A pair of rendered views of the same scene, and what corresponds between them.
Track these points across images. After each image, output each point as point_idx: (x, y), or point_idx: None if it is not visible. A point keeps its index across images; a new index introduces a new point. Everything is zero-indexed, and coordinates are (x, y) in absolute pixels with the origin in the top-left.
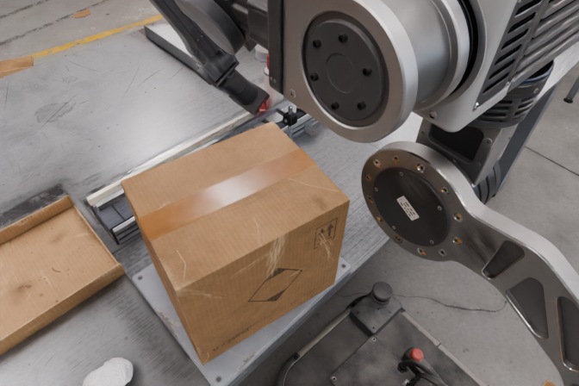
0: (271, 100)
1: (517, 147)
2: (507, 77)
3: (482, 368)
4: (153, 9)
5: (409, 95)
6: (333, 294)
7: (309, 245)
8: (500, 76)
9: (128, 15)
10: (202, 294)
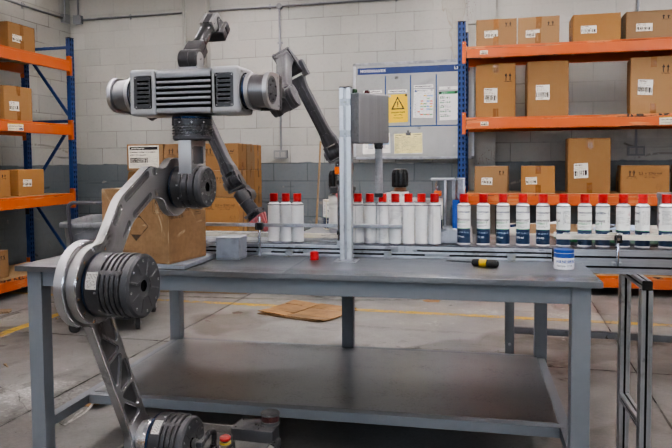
0: (268, 222)
1: (569, 422)
2: (149, 104)
3: None
4: (494, 311)
5: (107, 91)
6: (167, 273)
7: (150, 208)
8: (143, 101)
9: (466, 309)
10: (108, 199)
